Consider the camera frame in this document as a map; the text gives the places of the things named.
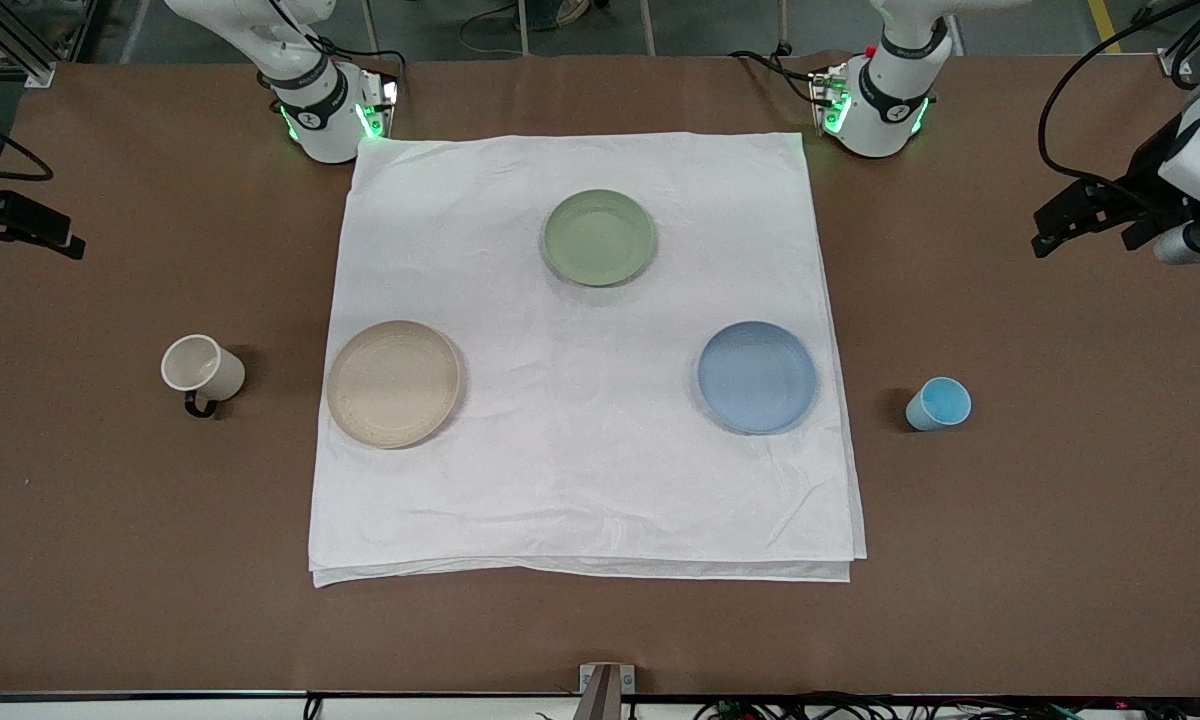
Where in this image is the white mug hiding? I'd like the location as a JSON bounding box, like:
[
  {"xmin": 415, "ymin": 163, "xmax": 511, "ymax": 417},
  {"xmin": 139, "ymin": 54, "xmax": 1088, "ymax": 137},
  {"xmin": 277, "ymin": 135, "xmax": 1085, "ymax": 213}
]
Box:
[{"xmin": 160, "ymin": 334, "xmax": 247, "ymax": 419}]

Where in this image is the blue plastic cup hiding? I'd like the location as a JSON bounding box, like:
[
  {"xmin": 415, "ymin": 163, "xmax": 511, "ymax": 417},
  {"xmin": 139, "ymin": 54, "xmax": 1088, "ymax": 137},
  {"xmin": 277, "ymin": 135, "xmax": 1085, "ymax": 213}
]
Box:
[{"xmin": 905, "ymin": 376, "xmax": 973, "ymax": 433}]

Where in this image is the blue round plate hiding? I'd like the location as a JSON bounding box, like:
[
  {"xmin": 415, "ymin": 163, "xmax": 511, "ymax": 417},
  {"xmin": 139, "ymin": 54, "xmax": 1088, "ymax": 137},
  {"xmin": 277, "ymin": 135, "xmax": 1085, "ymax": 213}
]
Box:
[{"xmin": 697, "ymin": 320, "xmax": 819, "ymax": 436}]

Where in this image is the beige gray round plate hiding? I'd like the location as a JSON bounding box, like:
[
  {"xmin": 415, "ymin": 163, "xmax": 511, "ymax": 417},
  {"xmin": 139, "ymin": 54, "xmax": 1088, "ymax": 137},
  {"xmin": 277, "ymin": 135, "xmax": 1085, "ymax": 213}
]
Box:
[{"xmin": 325, "ymin": 320, "xmax": 462, "ymax": 450}]

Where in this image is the green round plate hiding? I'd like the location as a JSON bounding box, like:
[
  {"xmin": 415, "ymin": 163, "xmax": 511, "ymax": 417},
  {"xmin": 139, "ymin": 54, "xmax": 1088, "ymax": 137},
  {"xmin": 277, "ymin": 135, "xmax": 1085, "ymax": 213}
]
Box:
[{"xmin": 541, "ymin": 188, "xmax": 658, "ymax": 289}]

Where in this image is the white folded cloth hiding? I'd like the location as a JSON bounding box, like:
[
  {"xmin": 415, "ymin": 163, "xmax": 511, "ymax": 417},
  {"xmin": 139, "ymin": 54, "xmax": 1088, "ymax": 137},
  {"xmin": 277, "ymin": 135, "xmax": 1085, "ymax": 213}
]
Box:
[{"xmin": 308, "ymin": 132, "xmax": 868, "ymax": 588}]

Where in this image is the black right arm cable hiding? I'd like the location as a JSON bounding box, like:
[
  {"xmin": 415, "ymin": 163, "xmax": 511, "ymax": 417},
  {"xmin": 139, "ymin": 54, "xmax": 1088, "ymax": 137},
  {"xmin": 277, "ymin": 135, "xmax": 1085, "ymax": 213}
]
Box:
[{"xmin": 0, "ymin": 107, "xmax": 54, "ymax": 184}]

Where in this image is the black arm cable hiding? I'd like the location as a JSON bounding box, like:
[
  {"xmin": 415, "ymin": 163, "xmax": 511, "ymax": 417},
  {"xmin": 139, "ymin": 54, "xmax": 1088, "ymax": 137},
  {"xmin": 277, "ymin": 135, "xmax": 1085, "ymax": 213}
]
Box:
[
  {"xmin": 0, "ymin": 107, "xmax": 54, "ymax": 184},
  {"xmin": 1037, "ymin": 0, "xmax": 1200, "ymax": 201}
]

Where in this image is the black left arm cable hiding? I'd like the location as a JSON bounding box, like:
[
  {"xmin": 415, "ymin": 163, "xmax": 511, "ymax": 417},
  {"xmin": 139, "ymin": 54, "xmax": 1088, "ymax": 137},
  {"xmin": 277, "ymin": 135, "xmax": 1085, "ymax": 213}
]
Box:
[{"xmin": 1037, "ymin": 0, "xmax": 1200, "ymax": 201}]

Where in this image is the aluminium frame profile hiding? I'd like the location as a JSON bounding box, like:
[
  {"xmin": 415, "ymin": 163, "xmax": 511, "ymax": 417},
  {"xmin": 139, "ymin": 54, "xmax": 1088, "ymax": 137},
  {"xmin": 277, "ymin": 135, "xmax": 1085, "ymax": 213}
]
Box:
[
  {"xmin": 1157, "ymin": 0, "xmax": 1200, "ymax": 83},
  {"xmin": 0, "ymin": 0, "xmax": 57, "ymax": 89}
]

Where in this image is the black base power cable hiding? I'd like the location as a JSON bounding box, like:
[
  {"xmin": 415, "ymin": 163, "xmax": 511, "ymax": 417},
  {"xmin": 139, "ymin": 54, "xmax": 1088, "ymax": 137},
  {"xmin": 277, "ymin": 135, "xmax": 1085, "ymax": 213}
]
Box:
[
  {"xmin": 728, "ymin": 42, "xmax": 833, "ymax": 107},
  {"xmin": 315, "ymin": 35, "xmax": 408, "ymax": 77}
]

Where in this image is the grey floor cable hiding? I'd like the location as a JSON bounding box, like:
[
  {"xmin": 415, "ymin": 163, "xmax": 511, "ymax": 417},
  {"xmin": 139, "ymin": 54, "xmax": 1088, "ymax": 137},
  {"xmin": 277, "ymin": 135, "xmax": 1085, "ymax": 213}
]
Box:
[{"xmin": 457, "ymin": 0, "xmax": 523, "ymax": 57}]

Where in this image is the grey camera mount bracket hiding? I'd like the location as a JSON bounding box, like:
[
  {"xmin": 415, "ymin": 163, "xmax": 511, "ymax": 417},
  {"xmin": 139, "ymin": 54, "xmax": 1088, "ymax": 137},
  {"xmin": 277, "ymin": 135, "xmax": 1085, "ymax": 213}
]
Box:
[{"xmin": 578, "ymin": 663, "xmax": 637, "ymax": 720}]

